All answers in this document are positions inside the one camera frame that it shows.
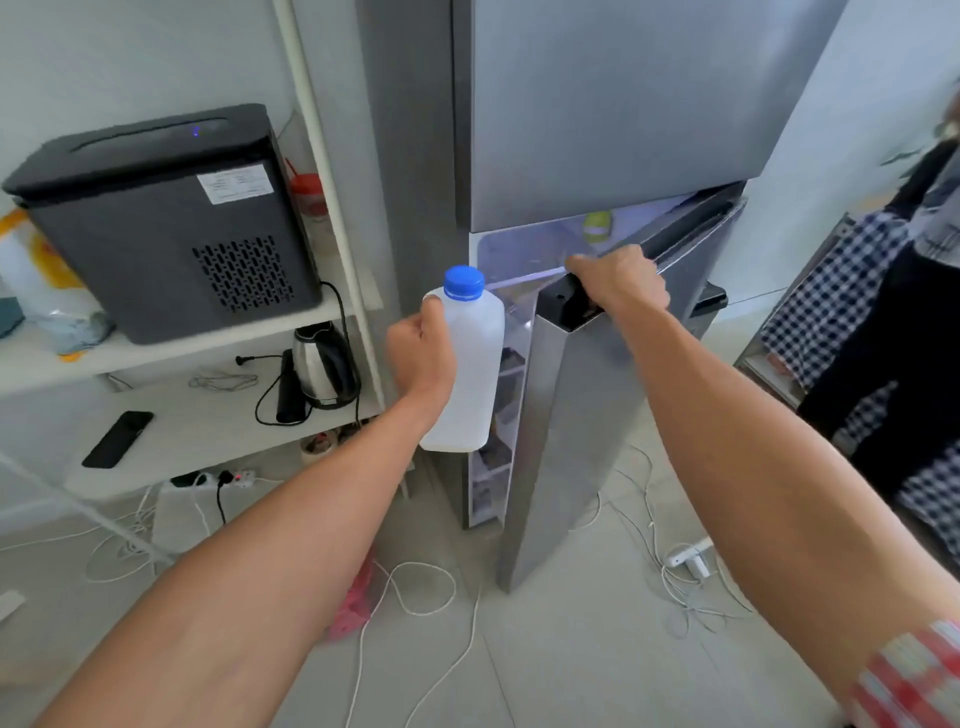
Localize silver refrigerator body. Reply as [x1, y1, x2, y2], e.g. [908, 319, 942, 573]
[357, 0, 849, 531]

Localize black ice maker machine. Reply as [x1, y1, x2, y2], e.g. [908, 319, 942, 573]
[2, 103, 324, 346]

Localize black kettle power cord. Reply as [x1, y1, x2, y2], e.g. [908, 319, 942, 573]
[235, 280, 355, 429]

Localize white shelving unit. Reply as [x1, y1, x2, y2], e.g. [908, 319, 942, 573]
[0, 0, 412, 519]

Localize black smartphone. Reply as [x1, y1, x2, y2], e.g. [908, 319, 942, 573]
[81, 410, 155, 471]

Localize person's left hand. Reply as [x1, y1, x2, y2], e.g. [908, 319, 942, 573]
[385, 297, 459, 412]

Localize steel electric kettle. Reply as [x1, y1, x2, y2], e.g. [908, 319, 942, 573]
[291, 322, 363, 411]

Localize person's right hand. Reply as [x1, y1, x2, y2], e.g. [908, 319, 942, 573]
[564, 244, 672, 319]

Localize person's left forearm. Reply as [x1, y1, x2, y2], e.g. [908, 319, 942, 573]
[33, 386, 451, 728]

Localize silver refrigerator door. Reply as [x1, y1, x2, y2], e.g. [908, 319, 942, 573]
[496, 196, 748, 594]

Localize white cable bundle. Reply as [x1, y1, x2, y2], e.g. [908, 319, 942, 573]
[570, 442, 754, 639]

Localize white milk jug blue cap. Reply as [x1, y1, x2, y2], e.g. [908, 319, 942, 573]
[418, 265, 507, 454]

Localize red checkered sleeve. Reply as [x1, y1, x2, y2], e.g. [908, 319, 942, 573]
[846, 619, 960, 728]

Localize red lidded plastic jar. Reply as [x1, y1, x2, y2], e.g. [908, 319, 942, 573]
[289, 172, 331, 249]

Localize pink plastic bag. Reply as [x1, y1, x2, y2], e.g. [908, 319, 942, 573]
[327, 556, 378, 643]

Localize yellow white plastic bag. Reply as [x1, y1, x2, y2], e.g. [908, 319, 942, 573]
[0, 207, 117, 363]

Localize person's right forearm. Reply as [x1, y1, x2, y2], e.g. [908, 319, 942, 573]
[630, 303, 960, 706]

